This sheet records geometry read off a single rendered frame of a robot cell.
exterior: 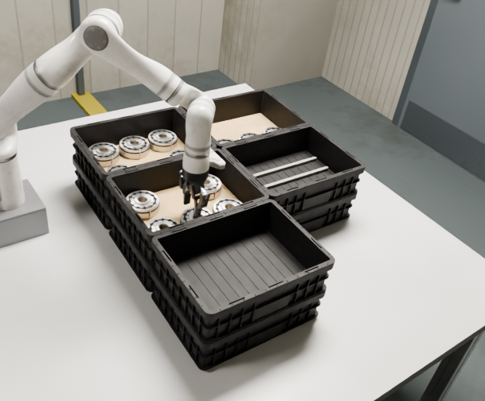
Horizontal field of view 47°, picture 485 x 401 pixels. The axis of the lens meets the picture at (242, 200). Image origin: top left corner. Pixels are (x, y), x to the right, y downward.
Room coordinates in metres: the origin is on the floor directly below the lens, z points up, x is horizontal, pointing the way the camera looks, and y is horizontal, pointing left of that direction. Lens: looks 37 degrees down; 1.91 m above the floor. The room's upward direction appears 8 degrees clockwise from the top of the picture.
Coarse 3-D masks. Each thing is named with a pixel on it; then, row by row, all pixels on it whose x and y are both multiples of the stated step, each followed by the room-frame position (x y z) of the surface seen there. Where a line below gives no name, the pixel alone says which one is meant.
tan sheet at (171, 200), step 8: (160, 192) 1.39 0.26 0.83; (168, 192) 1.40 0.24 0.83; (176, 192) 1.40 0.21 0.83; (224, 192) 1.44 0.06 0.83; (160, 200) 1.35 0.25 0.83; (168, 200) 1.35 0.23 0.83; (176, 200) 1.36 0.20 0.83; (192, 200) 1.37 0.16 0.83; (216, 200) 1.39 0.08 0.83; (160, 208) 1.31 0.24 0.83; (168, 208) 1.31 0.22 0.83; (176, 208) 1.32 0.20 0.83; (184, 208) 1.32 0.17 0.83; (208, 208) 1.34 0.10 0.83; (160, 216) 1.27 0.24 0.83; (168, 216) 1.27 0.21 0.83; (176, 216) 1.28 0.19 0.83
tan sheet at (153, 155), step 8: (184, 144) 1.69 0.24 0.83; (152, 152) 1.61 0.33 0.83; (160, 152) 1.62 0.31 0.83; (168, 152) 1.62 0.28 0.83; (120, 160) 1.53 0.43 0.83; (128, 160) 1.54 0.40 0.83; (136, 160) 1.55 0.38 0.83; (144, 160) 1.55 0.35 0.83; (152, 160) 1.56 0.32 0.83; (104, 168) 1.47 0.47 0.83
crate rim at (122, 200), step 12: (228, 156) 1.50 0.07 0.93; (144, 168) 1.37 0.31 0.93; (240, 168) 1.44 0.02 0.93; (108, 180) 1.28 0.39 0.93; (252, 180) 1.39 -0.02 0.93; (120, 192) 1.23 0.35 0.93; (264, 192) 1.33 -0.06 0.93; (120, 204) 1.21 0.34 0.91; (240, 204) 1.26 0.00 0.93; (132, 216) 1.14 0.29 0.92; (204, 216) 1.18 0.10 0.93; (144, 228) 1.09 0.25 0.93; (168, 228) 1.11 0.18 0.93
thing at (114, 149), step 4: (96, 144) 1.56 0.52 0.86; (100, 144) 1.57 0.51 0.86; (104, 144) 1.57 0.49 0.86; (108, 144) 1.57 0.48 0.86; (112, 144) 1.57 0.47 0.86; (88, 148) 1.53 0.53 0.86; (92, 148) 1.54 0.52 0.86; (112, 148) 1.55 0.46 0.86; (116, 148) 1.55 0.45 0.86; (92, 152) 1.51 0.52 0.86; (112, 152) 1.53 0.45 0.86; (116, 152) 1.53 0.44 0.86; (96, 156) 1.49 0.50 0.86; (100, 156) 1.50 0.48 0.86; (104, 156) 1.50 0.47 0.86; (108, 156) 1.50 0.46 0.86; (112, 156) 1.50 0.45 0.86
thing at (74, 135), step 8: (144, 112) 1.70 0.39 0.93; (152, 112) 1.71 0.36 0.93; (160, 112) 1.73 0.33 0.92; (104, 120) 1.61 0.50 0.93; (112, 120) 1.62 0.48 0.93; (120, 120) 1.63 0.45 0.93; (72, 128) 1.53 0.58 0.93; (80, 128) 1.54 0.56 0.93; (72, 136) 1.50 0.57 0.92; (80, 144) 1.44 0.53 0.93; (88, 152) 1.41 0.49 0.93; (88, 160) 1.39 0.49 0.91; (96, 160) 1.37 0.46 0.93; (160, 160) 1.42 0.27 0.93; (96, 168) 1.34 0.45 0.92; (128, 168) 1.36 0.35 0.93; (104, 176) 1.31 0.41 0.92
